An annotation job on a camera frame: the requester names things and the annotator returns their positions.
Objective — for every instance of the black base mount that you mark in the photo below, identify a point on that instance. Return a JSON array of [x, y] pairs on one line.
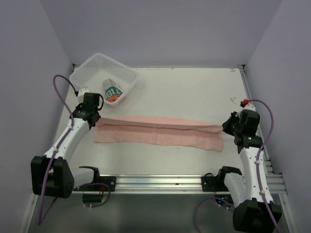
[[110, 181], [211, 183]]

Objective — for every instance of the aluminium front rail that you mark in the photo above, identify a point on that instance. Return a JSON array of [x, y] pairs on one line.
[[159, 184]]

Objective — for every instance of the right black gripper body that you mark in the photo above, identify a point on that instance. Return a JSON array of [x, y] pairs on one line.
[[233, 126]]

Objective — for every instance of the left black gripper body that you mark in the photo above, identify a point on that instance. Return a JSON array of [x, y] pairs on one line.
[[78, 107]]

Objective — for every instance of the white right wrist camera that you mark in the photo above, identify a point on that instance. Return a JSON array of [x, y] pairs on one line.
[[248, 107]]

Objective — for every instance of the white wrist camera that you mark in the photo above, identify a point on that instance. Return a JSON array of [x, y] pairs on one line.
[[248, 107], [81, 93]]

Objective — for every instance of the translucent plastic basket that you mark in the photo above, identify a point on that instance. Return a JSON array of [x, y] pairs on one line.
[[104, 75]]

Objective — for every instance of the colourful rabbit print towel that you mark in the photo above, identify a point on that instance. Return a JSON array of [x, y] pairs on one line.
[[111, 90]]

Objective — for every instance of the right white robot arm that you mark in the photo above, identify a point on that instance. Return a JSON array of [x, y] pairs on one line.
[[254, 208]]

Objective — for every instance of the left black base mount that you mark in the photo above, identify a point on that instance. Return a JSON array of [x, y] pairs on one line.
[[110, 181]]

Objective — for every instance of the aluminium rail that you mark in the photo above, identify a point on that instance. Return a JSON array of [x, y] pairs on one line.
[[262, 145], [159, 184]]

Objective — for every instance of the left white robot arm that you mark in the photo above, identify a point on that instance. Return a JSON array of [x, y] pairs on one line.
[[51, 174]]

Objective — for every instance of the pink towel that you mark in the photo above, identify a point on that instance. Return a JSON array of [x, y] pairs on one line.
[[159, 131]]

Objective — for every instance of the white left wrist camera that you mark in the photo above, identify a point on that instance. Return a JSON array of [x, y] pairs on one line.
[[81, 93]]

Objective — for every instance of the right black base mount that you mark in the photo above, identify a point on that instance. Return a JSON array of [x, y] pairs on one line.
[[211, 183]]

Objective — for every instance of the aluminium right side rail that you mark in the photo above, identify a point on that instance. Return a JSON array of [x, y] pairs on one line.
[[262, 145]]

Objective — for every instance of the right wrist camera red plug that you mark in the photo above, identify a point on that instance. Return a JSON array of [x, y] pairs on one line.
[[244, 103]]

